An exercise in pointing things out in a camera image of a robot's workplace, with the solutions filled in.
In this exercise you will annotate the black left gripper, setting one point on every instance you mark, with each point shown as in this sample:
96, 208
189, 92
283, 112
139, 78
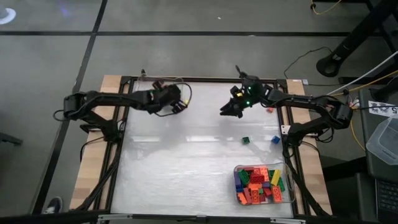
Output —
164, 98

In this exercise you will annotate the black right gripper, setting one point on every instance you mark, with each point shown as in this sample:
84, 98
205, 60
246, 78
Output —
248, 93

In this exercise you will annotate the small red block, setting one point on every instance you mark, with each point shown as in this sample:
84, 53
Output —
270, 109

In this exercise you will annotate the long red block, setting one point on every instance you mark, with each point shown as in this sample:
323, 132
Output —
247, 169

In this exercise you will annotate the long purple block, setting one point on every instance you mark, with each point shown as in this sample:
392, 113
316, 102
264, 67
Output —
237, 180
266, 184

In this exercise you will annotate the long green block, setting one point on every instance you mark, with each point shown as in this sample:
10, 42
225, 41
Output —
281, 184

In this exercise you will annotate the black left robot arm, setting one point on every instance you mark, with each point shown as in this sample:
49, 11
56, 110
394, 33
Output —
109, 98

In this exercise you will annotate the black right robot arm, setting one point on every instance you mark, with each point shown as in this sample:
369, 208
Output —
298, 101

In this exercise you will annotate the yellow tape tag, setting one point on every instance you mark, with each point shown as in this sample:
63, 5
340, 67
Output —
186, 101
238, 94

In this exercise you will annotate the clear plastic bin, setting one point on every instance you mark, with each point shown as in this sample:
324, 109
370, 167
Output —
289, 186
141, 85

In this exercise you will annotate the black clamp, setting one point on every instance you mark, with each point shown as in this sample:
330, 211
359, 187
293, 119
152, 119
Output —
143, 72
242, 74

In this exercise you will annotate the small blue block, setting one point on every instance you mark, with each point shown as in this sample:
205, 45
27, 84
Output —
275, 140

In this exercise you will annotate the wooden table board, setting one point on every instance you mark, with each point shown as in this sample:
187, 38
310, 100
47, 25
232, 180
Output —
315, 183
93, 161

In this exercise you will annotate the silver mounting bar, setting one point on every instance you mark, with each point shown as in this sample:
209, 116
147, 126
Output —
202, 218

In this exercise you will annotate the power strip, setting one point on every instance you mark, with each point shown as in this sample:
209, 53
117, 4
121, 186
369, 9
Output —
354, 102

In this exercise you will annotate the dark side cart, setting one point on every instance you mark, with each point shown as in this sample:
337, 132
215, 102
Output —
370, 130

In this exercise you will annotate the black stand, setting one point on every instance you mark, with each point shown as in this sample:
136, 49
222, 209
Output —
357, 34
385, 90

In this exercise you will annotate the white paper label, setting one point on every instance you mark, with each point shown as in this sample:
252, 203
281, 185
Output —
384, 109

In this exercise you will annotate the clear plastic container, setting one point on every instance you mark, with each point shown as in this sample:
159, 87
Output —
384, 141

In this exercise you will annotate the person's shoe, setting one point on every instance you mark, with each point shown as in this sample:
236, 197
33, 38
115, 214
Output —
53, 205

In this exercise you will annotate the black chair leg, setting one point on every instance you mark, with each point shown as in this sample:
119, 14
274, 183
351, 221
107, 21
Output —
9, 138

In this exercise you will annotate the black keyboard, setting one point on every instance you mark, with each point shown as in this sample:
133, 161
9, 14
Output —
387, 194

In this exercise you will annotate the white round base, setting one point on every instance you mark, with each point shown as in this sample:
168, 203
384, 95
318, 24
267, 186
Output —
6, 15

